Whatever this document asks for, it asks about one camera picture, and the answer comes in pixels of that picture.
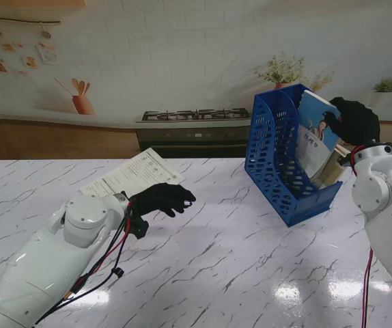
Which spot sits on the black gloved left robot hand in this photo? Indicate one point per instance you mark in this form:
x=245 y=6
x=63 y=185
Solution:
x=165 y=200

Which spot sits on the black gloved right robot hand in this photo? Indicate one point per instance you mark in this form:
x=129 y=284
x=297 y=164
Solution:
x=353 y=121

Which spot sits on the white printed paper sheet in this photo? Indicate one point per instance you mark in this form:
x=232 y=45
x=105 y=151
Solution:
x=134 y=174

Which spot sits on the blue cover book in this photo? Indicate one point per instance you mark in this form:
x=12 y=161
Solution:
x=313 y=140

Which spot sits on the beige Little Prince book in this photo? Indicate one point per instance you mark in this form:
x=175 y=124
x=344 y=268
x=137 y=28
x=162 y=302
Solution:
x=334 y=167

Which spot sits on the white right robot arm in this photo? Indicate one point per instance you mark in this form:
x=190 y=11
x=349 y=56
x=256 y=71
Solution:
x=387 y=205

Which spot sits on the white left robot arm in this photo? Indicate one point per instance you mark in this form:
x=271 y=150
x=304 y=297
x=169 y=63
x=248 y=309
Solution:
x=52 y=259

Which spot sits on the blue perforated plastic file rack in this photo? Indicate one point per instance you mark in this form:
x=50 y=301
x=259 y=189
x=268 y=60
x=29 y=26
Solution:
x=271 y=164

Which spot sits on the large illustrated picture book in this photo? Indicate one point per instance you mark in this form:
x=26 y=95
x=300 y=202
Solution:
x=182 y=68

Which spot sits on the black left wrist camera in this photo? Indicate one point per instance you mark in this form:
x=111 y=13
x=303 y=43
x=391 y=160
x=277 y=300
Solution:
x=139 y=227

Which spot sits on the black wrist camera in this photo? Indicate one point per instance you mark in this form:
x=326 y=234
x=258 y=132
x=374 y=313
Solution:
x=343 y=160
x=139 y=227

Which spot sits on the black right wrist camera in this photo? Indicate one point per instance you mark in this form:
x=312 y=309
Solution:
x=343 y=160

